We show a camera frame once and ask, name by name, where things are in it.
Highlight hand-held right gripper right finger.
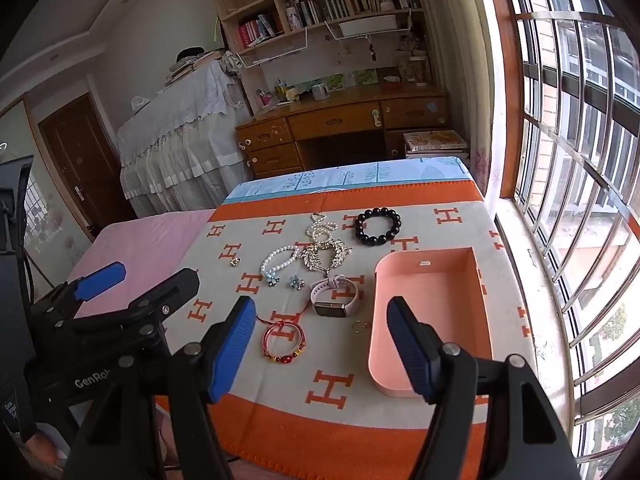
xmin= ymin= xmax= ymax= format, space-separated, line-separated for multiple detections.
xmin=386 ymin=296 xmax=583 ymax=480

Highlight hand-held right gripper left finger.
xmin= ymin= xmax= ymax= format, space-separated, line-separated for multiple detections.
xmin=62 ymin=295 xmax=258 ymax=480

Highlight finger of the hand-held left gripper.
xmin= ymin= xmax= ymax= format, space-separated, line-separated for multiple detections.
xmin=67 ymin=268 xmax=201 ymax=341
xmin=31 ymin=261 xmax=127 ymax=322

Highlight red string bracelet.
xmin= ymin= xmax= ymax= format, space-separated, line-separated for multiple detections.
xmin=255 ymin=313 xmax=306 ymax=365

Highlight pink box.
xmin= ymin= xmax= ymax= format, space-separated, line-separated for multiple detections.
xmin=368 ymin=246 xmax=494 ymax=397

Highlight white smartwatch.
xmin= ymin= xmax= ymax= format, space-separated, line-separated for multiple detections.
xmin=309 ymin=274 xmax=360 ymax=317

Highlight black bead bracelet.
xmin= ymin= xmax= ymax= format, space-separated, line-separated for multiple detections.
xmin=354 ymin=208 xmax=402 ymax=247

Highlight pink bedsheet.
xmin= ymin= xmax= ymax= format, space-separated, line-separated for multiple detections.
xmin=65 ymin=208 xmax=216 ymax=319

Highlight orange patterned blanket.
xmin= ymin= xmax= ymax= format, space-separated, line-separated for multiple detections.
xmin=165 ymin=180 xmax=539 ymax=480

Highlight brown wooden door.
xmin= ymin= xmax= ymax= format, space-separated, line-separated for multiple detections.
xmin=38 ymin=93 xmax=136 ymax=234

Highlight white lace covered furniture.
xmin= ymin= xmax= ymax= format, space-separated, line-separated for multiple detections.
xmin=117 ymin=57 xmax=254 ymax=219

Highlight blue printed bedsheet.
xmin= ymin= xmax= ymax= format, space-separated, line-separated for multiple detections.
xmin=222 ymin=156 xmax=474 ymax=206

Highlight stack of large books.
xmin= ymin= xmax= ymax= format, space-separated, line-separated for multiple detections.
xmin=403 ymin=129 xmax=470 ymax=160

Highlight pile of books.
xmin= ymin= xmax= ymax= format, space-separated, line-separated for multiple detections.
xmin=164 ymin=50 xmax=226 ymax=86

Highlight wooden desk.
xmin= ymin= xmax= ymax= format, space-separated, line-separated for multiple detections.
xmin=235 ymin=84 xmax=450 ymax=179

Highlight metal window grille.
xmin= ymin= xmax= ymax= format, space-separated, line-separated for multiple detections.
xmin=500 ymin=0 xmax=640 ymax=463

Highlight green picture cards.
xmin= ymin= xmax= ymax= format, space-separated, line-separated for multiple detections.
xmin=327 ymin=69 xmax=379 ymax=89

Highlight row of red books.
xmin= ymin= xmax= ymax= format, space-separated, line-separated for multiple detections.
xmin=237 ymin=14 xmax=281 ymax=47

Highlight glass jars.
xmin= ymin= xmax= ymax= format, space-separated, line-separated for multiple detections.
xmin=397 ymin=54 xmax=432 ymax=85

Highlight white sheer curtain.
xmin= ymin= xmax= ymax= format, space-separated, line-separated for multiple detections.
xmin=417 ymin=0 xmax=503 ymax=211

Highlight row of pale books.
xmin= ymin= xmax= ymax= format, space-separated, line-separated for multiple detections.
xmin=284 ymin=0 xmax=351 ymax=29

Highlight white wire basket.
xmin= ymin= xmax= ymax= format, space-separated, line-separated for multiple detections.
xmin=235 ymin=26 xmax=309 ymax=69
xmin=324 ymin=8 xmax=414 ymax=41

